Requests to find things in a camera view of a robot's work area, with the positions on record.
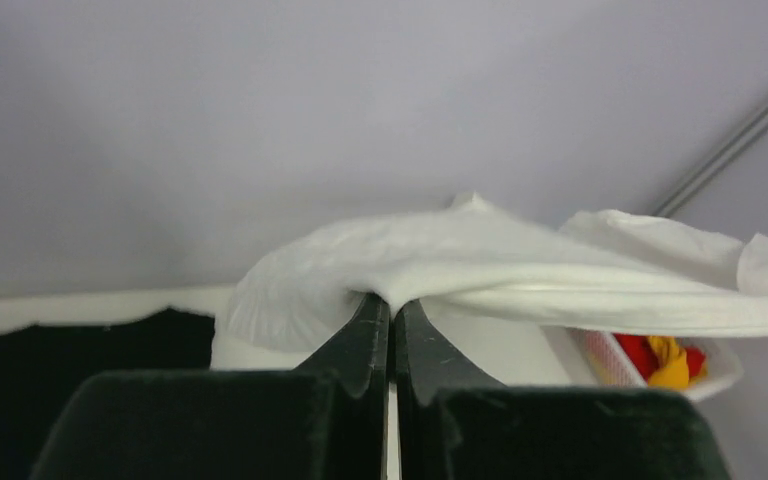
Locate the red t shirt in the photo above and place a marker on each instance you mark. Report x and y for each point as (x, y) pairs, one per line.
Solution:
(638, 352)

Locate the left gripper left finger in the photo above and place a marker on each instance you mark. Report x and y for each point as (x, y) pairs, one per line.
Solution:
(324, 419)

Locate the yellow t shirt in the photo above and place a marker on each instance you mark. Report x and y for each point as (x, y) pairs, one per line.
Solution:
(678, 367)

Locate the white t shirt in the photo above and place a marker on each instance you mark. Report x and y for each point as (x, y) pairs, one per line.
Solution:
(606, 271)

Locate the right aluminium corner post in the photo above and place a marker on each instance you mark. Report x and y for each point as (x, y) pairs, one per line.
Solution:
(740, 139)

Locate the white plastic basket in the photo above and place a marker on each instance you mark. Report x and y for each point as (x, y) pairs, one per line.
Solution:
(593, 357)

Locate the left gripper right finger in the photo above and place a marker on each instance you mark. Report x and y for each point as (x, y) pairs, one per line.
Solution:
(458, 422)

